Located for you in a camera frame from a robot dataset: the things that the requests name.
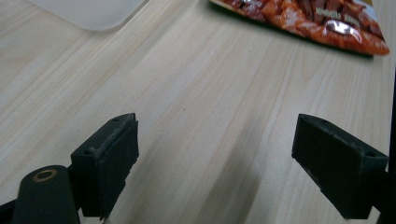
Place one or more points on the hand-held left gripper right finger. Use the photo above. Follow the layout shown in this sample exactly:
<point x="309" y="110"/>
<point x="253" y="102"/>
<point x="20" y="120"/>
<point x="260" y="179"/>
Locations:
<point x="338" y="168"/>

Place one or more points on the orange snack packet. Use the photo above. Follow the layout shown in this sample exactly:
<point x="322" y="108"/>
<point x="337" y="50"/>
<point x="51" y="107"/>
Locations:
<point x="311" y="20"/>

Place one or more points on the white plastic tray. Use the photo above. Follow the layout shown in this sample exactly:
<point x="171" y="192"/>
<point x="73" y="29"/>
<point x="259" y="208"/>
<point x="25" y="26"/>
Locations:
<point x="90" y="12"/>

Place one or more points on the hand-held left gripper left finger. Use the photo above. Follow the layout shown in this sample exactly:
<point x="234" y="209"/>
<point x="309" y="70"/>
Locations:
<point x="104" y="168"/>

